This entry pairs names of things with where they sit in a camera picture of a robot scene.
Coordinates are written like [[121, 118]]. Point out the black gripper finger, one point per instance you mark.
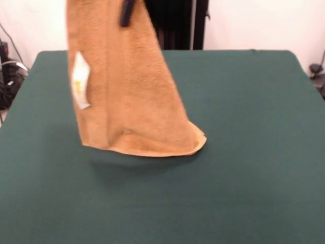
[[126, 14]]

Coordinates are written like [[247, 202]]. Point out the tan terry towel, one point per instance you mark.
[[127, 101]]

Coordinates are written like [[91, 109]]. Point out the dark green table cloth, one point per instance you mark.
[[254, 127]]

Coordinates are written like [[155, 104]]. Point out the black robot pedestal stand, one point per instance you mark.
[[177, 25]]

